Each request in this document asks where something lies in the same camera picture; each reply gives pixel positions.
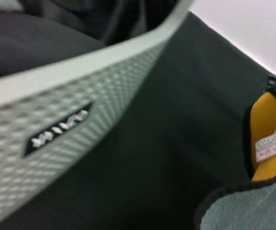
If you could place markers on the grey towel with yellow back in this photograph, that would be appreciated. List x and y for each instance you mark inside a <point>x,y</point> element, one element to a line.
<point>267,119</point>

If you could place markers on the black tablecloth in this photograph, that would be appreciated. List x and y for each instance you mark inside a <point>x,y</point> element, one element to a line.
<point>176,119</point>

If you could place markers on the grey perforated storage box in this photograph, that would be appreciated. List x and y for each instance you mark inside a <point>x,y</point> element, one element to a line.
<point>56,107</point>

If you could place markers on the black cloth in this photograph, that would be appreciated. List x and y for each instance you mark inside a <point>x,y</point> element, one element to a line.
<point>32,43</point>

